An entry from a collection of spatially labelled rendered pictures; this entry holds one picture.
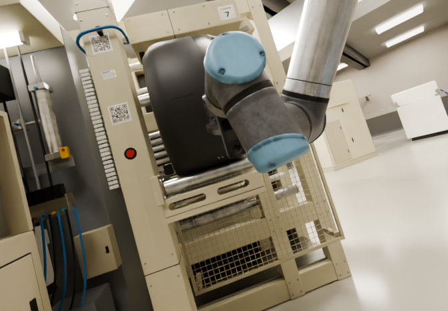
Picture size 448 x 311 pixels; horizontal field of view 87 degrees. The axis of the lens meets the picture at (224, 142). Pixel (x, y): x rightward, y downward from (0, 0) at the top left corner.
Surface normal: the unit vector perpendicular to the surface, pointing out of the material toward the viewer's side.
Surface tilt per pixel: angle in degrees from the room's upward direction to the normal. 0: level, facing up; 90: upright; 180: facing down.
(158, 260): 90
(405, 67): 90
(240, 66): 78
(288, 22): 90
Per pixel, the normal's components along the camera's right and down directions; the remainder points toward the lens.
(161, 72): -0.22, -0.29
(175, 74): 0.07, -0.29
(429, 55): -0.64, 0.13
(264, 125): -0.24, -0.06
